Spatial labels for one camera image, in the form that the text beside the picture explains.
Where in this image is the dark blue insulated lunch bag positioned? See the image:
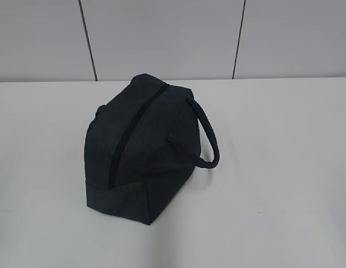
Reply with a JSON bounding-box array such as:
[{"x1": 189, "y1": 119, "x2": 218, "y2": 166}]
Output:
[{"x1": 84, "y1": 74, "x2": 220, "y2": 225}]

